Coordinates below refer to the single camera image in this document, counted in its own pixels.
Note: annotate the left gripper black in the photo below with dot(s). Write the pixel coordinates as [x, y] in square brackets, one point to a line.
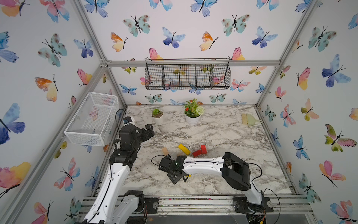
[144, 135]

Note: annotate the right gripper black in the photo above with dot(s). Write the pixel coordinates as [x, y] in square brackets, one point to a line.
[170, 178]

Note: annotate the natural wood block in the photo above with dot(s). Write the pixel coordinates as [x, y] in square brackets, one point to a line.
[165, 151]

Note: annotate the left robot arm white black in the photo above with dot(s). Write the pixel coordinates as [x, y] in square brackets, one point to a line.
[104, 211]

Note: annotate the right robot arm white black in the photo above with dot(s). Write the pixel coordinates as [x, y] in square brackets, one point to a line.
[232, 169]

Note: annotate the small green potted plant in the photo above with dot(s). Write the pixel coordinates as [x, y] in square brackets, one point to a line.
[157, 116]

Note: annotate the yellow block upper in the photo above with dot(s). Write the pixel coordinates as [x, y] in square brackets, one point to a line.
[184, 149]

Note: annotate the red block long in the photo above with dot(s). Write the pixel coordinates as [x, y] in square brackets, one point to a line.
[197, 153]

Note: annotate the red block short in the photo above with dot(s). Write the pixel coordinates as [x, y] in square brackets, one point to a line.
[203, 149]

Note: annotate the flowering potted plant white pot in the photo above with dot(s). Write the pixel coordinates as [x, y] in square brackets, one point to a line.
[193, 111]

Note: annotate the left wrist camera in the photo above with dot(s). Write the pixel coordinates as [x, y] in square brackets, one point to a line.
[128, 120]

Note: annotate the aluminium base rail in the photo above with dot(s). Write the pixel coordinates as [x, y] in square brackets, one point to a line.
[225, 204]

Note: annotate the black wire wall basket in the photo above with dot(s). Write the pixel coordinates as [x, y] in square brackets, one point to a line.
[187, 74]

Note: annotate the white mesh wall basket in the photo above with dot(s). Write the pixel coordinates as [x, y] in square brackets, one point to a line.
[93, 121]

